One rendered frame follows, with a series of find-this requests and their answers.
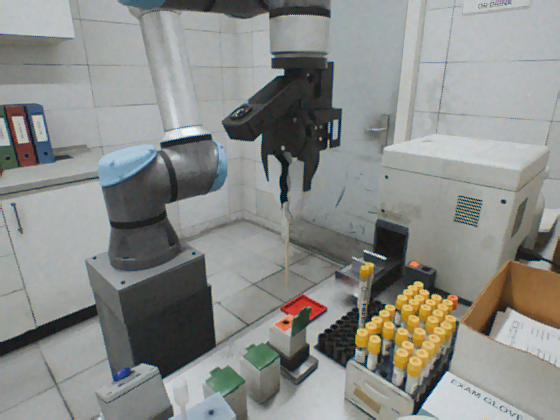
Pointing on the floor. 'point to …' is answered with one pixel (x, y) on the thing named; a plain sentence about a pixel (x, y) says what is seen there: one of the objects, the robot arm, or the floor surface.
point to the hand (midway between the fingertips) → (287, 211)
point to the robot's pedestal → (160, 334)
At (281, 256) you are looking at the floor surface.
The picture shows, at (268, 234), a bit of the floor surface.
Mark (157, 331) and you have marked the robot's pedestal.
